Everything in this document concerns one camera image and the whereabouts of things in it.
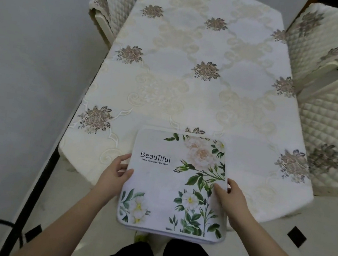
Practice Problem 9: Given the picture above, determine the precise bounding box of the person's right hand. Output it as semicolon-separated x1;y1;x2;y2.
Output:
207;176;261;235

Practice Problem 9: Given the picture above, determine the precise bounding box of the person's left forearm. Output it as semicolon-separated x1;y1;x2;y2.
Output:
11;178;117;256

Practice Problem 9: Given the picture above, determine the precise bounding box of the person's left hand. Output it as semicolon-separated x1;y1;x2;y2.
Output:
91;149;137;206

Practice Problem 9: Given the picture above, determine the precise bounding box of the cloth-covered dining table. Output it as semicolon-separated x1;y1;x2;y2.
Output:
52;0;338;230

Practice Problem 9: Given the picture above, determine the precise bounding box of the white green-leaf floral placemat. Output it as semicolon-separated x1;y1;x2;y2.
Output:
114;125;239;246

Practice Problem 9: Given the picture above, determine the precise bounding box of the table with cream tablecloth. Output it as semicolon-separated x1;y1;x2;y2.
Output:
52;0;338;230

